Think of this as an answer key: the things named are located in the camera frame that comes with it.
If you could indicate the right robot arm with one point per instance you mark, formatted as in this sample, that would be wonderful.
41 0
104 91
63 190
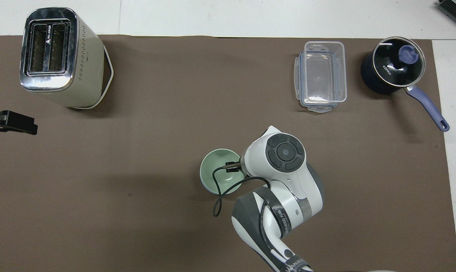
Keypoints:
284 177

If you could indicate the green bowl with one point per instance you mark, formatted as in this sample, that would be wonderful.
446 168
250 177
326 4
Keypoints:
212 170

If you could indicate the clear plastic container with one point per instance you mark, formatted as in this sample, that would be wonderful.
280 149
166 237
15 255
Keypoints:
323 75

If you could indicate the cream and chrome toaster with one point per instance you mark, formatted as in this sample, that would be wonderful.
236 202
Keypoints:
86 68

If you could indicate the glass pot lid purple knob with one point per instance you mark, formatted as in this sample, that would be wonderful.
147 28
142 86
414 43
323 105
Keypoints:
396 62

